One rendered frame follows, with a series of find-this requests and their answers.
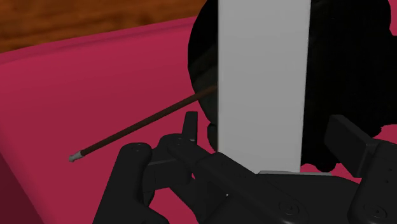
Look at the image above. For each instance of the tall white box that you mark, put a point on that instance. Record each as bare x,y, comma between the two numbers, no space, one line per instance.
263,80

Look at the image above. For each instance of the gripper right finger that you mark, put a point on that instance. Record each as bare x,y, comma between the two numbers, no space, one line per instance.
377,173

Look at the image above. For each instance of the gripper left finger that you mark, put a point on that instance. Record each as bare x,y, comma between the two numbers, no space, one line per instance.
217,173

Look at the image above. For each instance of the black rounded object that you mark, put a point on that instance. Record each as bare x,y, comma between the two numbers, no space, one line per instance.
344,65

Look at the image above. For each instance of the crimson sofa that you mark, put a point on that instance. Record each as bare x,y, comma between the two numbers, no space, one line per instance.
68,93

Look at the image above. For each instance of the dark brown stick grey tip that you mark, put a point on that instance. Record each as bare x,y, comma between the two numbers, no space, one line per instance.
139,124

